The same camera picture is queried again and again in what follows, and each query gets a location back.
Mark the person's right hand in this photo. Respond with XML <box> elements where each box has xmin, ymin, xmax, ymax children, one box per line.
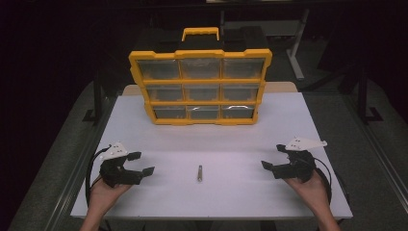
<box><xmin>283</xmin><ymin>168</ymin><xmax>331</xmax><ymax>208</ymax></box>

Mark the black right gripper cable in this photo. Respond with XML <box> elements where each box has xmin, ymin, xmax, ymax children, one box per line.
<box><xmin>312</xmin><ymin>156</ymin><xmax>334</xmax><ymax>206</ymax></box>

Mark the yellow organizer case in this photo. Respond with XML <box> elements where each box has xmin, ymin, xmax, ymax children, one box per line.
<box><xmin>128</xmin><ymin>26</ymin><xmax>273</xmax><ymax>127</ymax></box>

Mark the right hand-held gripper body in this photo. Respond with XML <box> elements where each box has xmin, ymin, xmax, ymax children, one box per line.
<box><xmin>271</xmin><ymin>136</ymin><xmax>328</xmax><ymax>184</ymax></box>

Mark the white metal desk frame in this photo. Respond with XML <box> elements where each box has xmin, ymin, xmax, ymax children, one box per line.
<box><xmin>220</xmin><ymin>9</ymin><xmax>312</xmax><ymax>82</ymax></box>

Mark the aluminium rail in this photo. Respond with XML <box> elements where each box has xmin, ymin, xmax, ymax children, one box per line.
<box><xmin>344</xmin><ymin>95</ymin><xmax>408</xmax><ymax>206</ymax></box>
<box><xmin>44</xmin><ymin>95</ymin><xmax>118</xmax><ymax>231</ymax></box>

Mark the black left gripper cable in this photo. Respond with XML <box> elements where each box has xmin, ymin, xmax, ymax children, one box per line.
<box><xmin>84</xmin><ymin>144</ymin><xmax>113</xmax><ymax>207</ymax></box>

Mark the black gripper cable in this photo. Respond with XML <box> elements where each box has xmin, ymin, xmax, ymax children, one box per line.
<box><xmin>312</xmin><ymin>156</ymin><xmax>334</xmax><ymax>206</ymax></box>
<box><xmin>84</xmin><ymin>144</ymin><xmax>113</xmax><ymax>207</ymax></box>

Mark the black metal stand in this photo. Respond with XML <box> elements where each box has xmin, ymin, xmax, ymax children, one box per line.
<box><xmin>82</xmin><ymin>75</ymin><xmax>109</xmax><ymax>125</ymax></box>
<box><xmin>354</xmin><ymin>68</ymin><xmax>385</xmax><ymax>125</ymax></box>

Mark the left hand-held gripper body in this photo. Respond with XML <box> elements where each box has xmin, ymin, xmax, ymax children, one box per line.
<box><xmin>98</xmin><ymin>141</ymin><xmax>144</xmax><ymax>189</ymax></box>

